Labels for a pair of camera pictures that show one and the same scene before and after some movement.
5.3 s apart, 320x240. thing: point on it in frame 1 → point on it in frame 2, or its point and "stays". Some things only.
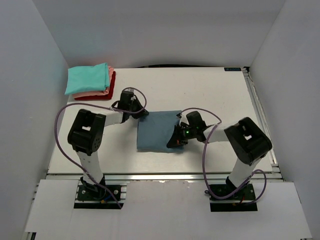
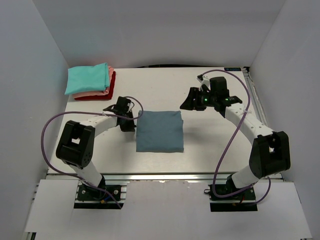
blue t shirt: x=154 y=131 stays
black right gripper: x=176 y=139 → x=189 y=103
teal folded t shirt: x=87 y=78 stays
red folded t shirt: x=109 y=96 stays
